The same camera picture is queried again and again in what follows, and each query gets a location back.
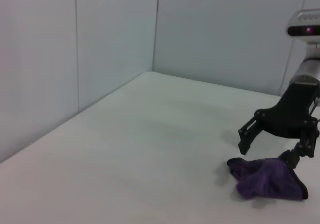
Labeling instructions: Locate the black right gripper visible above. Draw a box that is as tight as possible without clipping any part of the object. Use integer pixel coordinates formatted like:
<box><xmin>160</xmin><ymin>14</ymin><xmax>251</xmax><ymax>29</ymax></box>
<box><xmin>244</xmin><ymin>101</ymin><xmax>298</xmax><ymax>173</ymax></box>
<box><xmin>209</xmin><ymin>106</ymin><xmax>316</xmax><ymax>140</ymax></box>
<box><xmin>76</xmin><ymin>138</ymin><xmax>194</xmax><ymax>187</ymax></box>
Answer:
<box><xmin>237</xmin><ymin>83</ymin><xmax>320</xmax><ymax>169</ymax></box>

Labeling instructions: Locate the purple rag with black loop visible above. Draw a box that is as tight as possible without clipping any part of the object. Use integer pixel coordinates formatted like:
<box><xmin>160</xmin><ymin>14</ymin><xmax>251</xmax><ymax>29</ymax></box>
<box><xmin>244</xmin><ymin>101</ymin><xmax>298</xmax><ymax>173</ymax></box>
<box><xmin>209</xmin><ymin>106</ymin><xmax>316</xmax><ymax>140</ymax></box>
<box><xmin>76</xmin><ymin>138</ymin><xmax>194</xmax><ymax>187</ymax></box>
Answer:
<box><xmin>226</xmin><ymin>157</ymin><xmax>309</xmax><ymax>201</ymax></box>

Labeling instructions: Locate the right arm cable with plug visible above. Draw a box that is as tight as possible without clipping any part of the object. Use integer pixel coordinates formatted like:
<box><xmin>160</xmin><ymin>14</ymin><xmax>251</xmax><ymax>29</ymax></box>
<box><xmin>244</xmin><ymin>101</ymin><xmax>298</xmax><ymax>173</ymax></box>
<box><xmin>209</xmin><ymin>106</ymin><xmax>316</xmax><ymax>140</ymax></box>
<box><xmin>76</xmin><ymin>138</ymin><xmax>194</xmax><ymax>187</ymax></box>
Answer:
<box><xmin>309</xmin><ymin>96</ymin><xmax>320</xmax><ymax>116</ymax></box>

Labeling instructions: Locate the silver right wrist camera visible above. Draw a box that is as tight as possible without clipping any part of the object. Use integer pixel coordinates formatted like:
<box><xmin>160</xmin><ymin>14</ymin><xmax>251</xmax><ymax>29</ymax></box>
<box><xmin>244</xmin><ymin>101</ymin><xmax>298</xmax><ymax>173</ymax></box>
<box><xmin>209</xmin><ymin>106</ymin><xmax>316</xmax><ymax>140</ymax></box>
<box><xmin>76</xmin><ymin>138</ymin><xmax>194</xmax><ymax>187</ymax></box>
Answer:
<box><xmin>285</xmin><ymin>8</ymin><xmax>320</xmax><ymax>60</ymax></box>

